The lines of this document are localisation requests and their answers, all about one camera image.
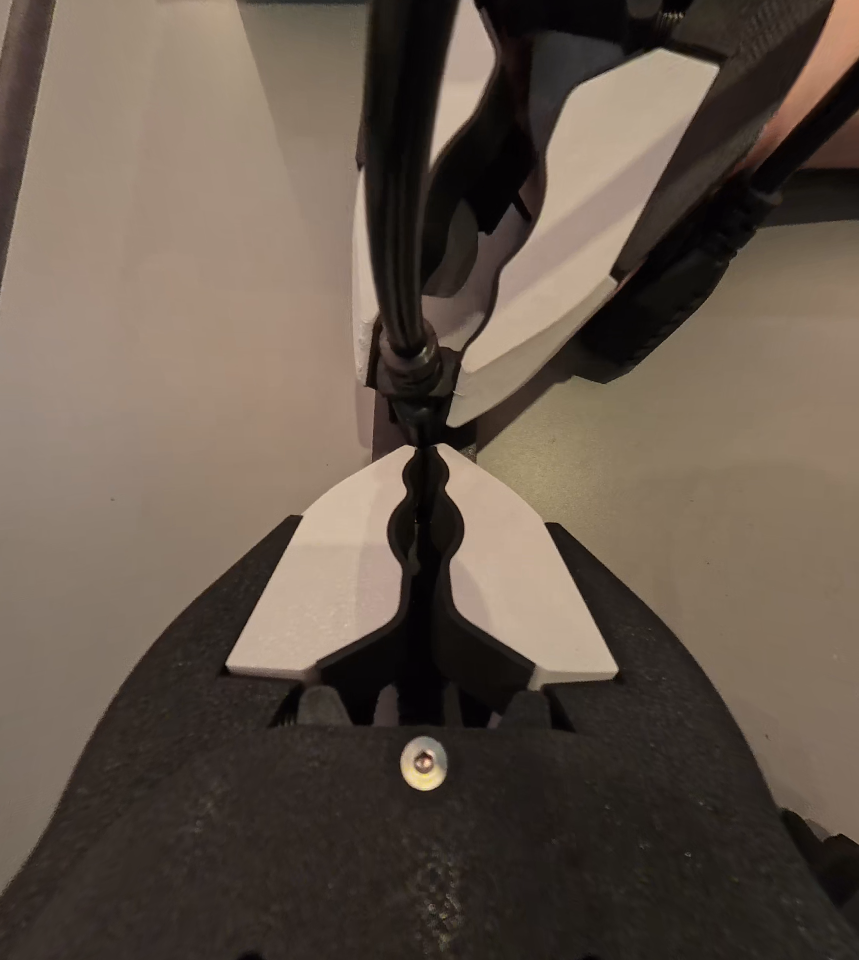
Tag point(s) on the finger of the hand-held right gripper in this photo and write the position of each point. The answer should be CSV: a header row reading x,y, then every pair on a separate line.
x,y
587,225
467,75

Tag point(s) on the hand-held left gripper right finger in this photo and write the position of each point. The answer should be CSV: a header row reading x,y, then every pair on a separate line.
x,y
519,592

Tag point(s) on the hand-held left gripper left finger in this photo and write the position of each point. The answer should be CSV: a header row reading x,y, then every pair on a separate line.
x,y
324,585

